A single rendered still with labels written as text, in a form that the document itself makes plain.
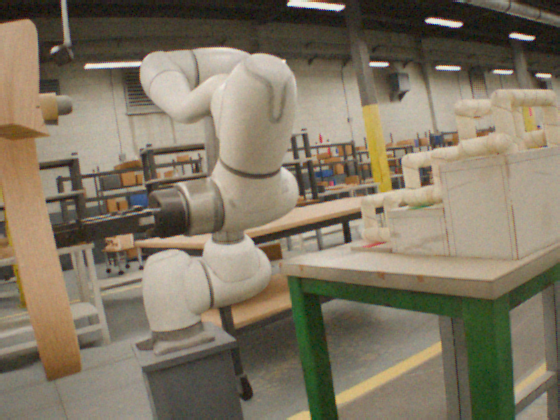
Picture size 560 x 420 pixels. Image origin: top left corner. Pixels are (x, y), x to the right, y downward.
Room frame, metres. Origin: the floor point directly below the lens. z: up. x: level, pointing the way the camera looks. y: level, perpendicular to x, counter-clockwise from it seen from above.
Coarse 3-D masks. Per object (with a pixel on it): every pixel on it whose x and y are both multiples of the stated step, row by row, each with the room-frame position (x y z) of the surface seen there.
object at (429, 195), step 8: (408, 192) 0.94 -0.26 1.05; (416, 192) 0.91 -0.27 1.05; (424, 192) 0.89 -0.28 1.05; (432, 192) 0.87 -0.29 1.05; (440, 192) 0.86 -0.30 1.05; (408, 200) 0.93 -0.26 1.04; (416, 200) 0.91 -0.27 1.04; (424, 200) 0.90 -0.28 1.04; (432, 200) 0.88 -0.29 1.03; (440, 200) 0.86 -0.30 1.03
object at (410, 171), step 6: (408, 162) 0.94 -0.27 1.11; (414, 162) 0.94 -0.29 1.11; (402, 168) 0.96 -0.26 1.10; (408, 168) 0.94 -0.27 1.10; (414, 168) 0.94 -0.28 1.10; (408, 174) 0.94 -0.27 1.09; (414, 174) 0.94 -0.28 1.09; (408, 180) 0.94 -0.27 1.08; (414, 180) 0.94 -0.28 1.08; (408, 186) 0.94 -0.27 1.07; (414, 186) 0.94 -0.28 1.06; (420, 186) 0.94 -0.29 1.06
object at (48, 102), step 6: (42, 96) 0.51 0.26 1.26; (48, 96) 0.51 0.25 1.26; (54, 96) 0.52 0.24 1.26; (42, 102) 0.51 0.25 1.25; (48, 102) 0.51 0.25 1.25; (54, 102) 0.52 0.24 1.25; (42, 108) 0.51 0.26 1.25; (48, 108) 0.51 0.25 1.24; (54, 108) 0.52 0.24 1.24; (42, 114) 0.51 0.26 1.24; (48, 114) 0.52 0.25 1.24; (54, 114) 0.52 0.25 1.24; (48, 120) 0.52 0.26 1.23
